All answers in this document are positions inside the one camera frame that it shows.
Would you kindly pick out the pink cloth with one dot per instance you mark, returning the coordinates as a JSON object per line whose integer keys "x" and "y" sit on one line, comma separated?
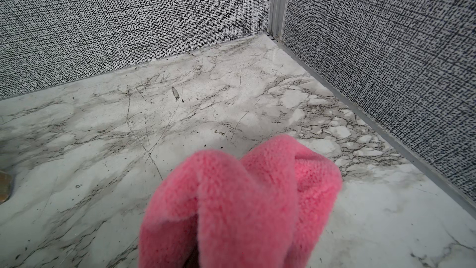
{"x": 267, "y": 209}

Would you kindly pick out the gold gradient thermos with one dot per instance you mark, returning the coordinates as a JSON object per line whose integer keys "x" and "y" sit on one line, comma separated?
{"x": 6, "y": 185}

